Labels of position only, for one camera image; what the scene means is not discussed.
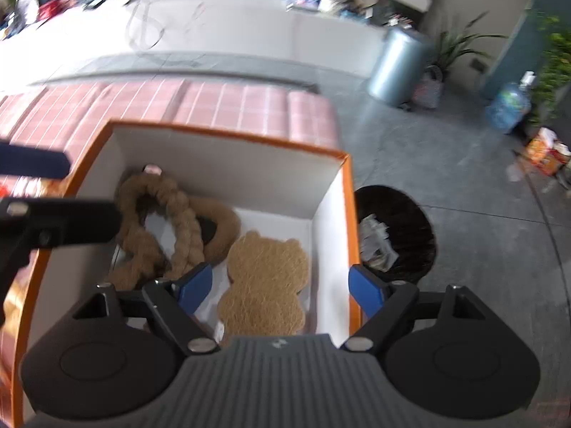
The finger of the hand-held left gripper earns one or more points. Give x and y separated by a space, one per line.
40 160
76 225

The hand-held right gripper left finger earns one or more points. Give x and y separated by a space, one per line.
195 289

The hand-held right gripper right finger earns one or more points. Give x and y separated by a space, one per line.
363 289

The orange cardboard box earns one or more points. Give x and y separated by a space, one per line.
223 165

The crumpled paper waste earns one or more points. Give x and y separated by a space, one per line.
377 243

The brown bear-shaped pad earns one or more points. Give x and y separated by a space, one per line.
263 285

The black wastebasket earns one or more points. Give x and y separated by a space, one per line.
401 205

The red box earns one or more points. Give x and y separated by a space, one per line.
51 9

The pink checked cloth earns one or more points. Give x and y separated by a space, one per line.
223 102

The patterned woven basket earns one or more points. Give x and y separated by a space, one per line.
427 91

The silver trash can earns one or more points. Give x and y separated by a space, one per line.
397 67

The orange snack boxes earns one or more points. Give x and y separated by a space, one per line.
544 151

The large blue water bottle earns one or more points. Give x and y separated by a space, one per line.
508 107

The white low cabinet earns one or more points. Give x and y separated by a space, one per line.
245 31

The green potted floor plant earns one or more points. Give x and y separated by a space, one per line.
459 47

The green trailing vine plant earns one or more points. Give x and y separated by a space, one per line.
553 67

